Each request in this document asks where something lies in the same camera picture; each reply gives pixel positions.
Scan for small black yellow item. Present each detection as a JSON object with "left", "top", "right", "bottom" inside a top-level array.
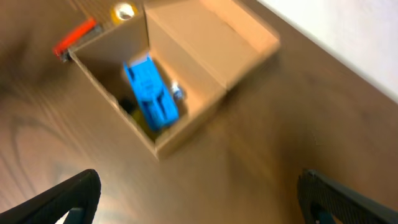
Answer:
[{"left": 118, "top": 98, "right": 157, "bottom": 141}]

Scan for red and black stapler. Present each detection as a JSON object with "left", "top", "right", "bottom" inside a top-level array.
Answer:
[{"left": 52, "top": 17, "right": 103, "bottom": 62}]

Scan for small white blue item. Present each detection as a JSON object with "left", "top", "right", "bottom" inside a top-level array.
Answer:
[{"left": 170, "top": 82, "right": 185, "bottom": 101}]

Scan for brown cardboard box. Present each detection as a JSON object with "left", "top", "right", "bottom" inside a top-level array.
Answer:
[{"left": 70, "top": 1, "right": 280, "bottom": 158}]

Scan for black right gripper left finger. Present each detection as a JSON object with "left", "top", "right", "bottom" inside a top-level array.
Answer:
[{"left": 1, "top": 169, "right": 101, "bottom": 224}]

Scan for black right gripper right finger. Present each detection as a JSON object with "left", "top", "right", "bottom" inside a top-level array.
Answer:
[{"left": 297, "top": 169, "right": 397, "bottom": 224}]

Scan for yellow clear tape roll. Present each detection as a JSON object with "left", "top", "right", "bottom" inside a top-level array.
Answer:
[{"left": 110, "top": 2, "right": 139, "bottom": 25}]

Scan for blue plastic block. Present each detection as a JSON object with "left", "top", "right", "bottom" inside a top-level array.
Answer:
[{"left": 123, "top": 55, "right": 180, "bottom": 131}]

